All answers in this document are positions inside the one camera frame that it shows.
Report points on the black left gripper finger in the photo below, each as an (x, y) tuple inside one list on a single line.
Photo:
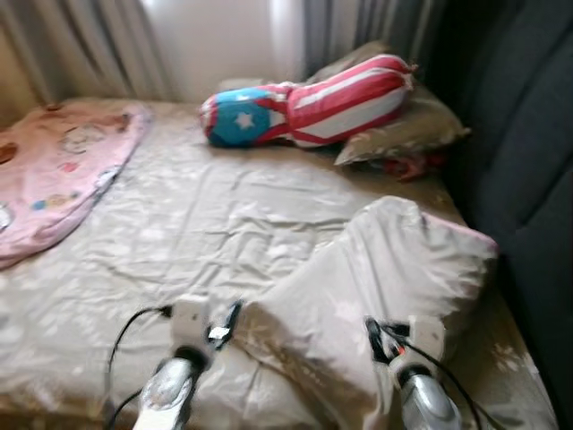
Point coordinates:
[(235, 312)]

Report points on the beige floral pillow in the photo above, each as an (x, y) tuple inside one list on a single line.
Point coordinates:
[(376, 269)]

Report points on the pink cartoon blanket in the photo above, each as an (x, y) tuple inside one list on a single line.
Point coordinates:
[(63, 170)]

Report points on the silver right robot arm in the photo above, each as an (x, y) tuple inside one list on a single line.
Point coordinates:
[(430, 403)]

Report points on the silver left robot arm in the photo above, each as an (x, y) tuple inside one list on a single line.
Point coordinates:
[(170, 394)]

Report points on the red crumpled cloth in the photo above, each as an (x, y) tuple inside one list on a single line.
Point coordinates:
[(416, 167)]

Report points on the grey brown pillow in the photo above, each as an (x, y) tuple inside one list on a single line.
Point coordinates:
[(412, 134)]

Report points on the star striped bolster pillow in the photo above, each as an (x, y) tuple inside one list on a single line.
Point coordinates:
[(331, 98)]

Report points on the dark grey upholstered sofa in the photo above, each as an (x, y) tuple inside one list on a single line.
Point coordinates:
[(528, 134)]

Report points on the pale sheer curtain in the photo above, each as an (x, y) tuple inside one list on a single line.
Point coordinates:
[(376, 36)]

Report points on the grey pleated curtain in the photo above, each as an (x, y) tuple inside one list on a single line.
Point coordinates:
[(81, 45)]

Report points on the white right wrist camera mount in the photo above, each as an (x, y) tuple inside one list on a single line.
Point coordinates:
[(428, 333)]

